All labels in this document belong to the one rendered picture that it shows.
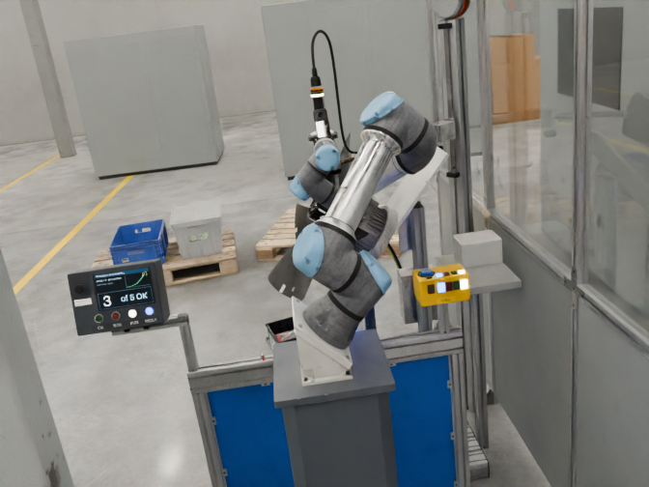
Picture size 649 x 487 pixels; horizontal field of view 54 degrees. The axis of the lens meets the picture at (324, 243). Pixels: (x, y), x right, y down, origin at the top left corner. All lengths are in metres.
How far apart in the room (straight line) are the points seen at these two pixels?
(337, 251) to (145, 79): 8.13
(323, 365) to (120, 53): 8.24
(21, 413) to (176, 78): 9.05
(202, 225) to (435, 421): 3.29
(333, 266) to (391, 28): 6.40
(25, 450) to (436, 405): 1.89
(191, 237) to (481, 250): 3.11
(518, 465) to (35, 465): 2.61
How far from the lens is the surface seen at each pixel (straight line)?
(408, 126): 1.72
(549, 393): 2.59
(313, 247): 1.54
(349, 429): 1.72
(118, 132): 9.76
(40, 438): 0.52
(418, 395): 2.26
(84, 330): 2.06
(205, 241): 5.28
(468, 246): 2.59
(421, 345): 2.15
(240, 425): 2.26
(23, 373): 0.50
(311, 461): 1.76
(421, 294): 2.03
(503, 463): 2.99
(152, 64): 9.52
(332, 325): 1.64
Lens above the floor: 1.88
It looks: 20 degrees down
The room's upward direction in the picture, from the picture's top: 7 degrees counter-clockwise
